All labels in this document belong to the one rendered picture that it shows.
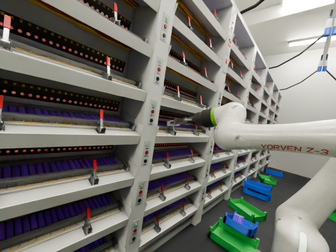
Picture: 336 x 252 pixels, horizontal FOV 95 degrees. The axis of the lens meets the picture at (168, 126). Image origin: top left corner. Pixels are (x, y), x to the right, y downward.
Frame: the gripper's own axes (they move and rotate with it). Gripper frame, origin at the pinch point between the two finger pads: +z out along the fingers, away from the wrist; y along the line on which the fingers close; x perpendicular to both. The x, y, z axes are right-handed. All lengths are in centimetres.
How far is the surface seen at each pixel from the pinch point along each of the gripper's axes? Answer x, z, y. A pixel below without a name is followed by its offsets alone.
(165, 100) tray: 10.5, -5.6, -12.7
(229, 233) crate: -86, -4, 61
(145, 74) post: 20.4, -5.0, -25.4
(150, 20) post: 45, -9, -25
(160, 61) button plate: 26.4, -10.8, -20.6
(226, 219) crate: -73, -4, 56
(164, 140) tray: -10.2, 0.2, -8.2
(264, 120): 23, -7, 255
